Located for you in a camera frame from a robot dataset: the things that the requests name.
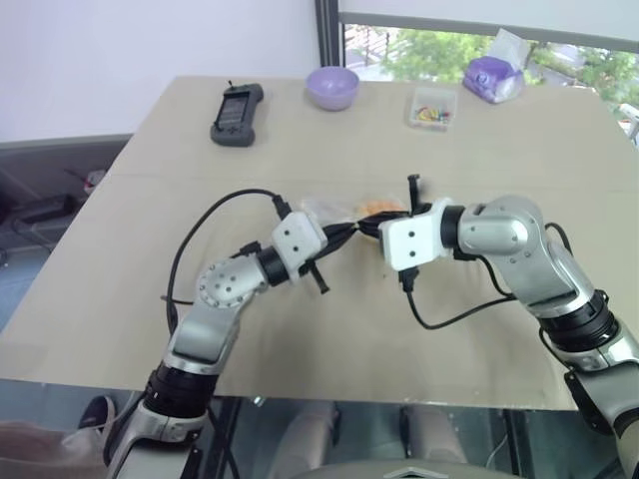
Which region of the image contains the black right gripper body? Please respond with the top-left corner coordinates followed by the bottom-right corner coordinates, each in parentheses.
top-left (366, 202), bottom-right (433, 243)

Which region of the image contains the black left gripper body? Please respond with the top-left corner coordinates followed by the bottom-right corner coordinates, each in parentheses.
top-left (318, 224), bottom-right (341, 262)

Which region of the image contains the orange snack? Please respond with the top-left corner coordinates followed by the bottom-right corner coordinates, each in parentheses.
top-left (351, 199), bottom-right (403, 217)

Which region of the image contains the clear plastic zip bag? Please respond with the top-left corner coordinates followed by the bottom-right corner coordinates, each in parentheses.
top-left (299, 197), bottom-right (406, 237)

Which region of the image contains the clear box with colourful pins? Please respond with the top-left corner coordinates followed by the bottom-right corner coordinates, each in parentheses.
top-left (403, 86), bottom-right (459, 133)

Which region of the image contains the purple bowl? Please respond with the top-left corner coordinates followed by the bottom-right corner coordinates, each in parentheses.
top-left (305, 66), bottom-right (359, 112)

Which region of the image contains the dark grey handheld controller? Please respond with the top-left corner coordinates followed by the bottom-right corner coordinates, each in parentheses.
top-left (209, 82), bottom-right (265, 149)

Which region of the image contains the purple tissue pack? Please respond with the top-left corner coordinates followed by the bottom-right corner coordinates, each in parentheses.
top-left (462, 28), bottom-right (530, 105)

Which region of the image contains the grey rounded shape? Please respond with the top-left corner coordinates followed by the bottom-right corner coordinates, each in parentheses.
top-left (277, 398), bottom-right (340, 470)

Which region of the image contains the silver robot torso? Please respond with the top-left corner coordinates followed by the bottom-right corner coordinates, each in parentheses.
top-left (299, 461), bottom-right (510, 479)

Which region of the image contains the black table leg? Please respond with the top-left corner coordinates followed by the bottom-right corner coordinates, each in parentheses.
top-left (501, 408), bottom-right (530, 479)

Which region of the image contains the black shoe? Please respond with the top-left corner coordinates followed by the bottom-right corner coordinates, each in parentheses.
top-left (77, 395), bottom-right (119, 430)

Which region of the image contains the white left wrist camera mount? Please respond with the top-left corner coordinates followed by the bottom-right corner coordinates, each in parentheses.
top-left (271, 210), bottom-right (328, 286)

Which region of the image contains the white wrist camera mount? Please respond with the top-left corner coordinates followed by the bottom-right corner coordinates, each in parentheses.
top-left (377, 198), bottom-right (453, 273)
top-left (271, 210), bottom-right (328, 286)

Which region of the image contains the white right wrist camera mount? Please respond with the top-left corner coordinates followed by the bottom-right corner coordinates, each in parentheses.
top-left (377, 198), bottom-right (453, 273)

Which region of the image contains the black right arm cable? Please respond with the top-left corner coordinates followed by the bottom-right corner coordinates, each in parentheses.
top-left (398, 266), bottom-right (518, 331)

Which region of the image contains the dark window frame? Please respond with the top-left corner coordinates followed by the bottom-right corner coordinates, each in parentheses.
top-left (315, 0), bottom-right (341, 71)

